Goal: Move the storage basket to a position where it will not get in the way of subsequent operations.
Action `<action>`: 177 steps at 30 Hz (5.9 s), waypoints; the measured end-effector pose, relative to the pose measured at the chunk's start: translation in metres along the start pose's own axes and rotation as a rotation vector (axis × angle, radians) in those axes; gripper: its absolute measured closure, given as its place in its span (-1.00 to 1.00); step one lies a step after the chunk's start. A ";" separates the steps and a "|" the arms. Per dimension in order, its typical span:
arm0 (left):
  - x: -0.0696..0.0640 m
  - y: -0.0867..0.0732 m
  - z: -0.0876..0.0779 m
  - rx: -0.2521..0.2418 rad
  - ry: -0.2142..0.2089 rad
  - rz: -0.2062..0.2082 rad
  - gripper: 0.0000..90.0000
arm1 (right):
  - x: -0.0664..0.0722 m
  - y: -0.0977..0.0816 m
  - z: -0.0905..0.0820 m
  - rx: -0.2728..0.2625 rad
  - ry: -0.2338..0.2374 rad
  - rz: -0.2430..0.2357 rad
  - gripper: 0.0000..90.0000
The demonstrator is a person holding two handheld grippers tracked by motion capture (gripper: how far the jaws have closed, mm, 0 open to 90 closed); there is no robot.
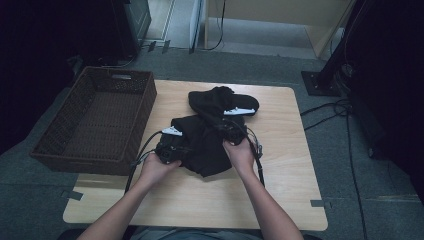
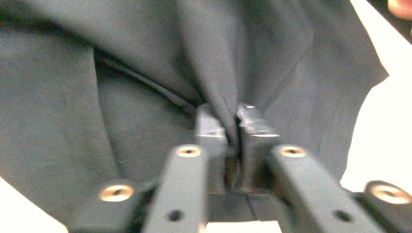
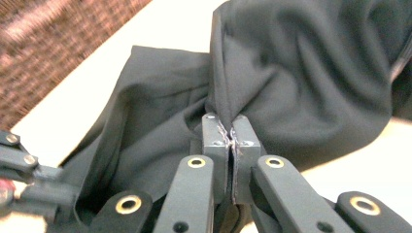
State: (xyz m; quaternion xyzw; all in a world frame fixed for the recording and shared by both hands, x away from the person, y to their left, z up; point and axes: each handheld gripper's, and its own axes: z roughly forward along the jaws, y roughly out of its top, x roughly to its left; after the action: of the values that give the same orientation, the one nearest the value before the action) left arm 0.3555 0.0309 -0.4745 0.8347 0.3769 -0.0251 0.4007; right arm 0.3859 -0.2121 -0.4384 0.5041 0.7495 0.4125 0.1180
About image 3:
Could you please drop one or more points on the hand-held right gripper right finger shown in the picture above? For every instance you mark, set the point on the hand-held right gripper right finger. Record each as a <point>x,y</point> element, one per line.
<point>246,145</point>

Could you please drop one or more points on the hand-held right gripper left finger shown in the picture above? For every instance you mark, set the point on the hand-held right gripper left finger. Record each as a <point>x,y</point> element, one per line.
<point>215,142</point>

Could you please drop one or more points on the black pants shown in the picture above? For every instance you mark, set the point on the black pants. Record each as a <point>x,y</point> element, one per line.
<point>307,64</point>

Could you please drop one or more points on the brown wicker basket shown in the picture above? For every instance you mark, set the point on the brown wicker basket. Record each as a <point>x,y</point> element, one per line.
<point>48,48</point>

